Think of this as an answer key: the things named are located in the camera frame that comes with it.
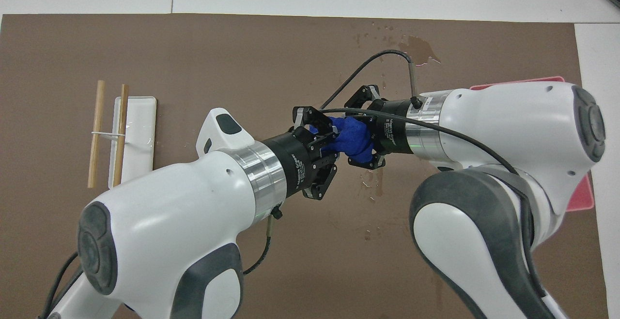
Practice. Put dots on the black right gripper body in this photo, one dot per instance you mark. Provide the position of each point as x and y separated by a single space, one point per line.
395 128

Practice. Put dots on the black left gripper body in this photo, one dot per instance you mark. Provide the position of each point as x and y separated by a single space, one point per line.
290 164

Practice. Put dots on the blue towel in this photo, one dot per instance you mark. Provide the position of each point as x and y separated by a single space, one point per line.
356 137

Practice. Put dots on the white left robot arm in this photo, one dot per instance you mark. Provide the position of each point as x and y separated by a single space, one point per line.
169 222

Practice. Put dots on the elongated water streak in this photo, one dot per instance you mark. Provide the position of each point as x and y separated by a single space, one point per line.
379 183

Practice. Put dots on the wide water puddle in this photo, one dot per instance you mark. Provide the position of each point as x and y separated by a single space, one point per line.
426 48

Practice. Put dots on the brown table mat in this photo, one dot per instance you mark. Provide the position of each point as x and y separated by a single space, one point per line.
242 57

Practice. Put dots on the pink plastic bin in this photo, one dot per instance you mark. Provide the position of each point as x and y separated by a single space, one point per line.
581 198

